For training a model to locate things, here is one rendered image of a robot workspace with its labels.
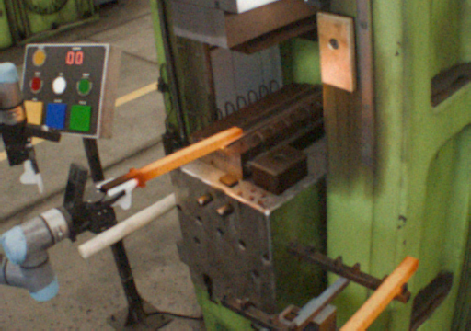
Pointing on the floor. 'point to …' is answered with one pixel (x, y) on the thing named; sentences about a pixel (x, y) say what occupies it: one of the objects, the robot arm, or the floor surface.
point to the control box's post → (120, 239)
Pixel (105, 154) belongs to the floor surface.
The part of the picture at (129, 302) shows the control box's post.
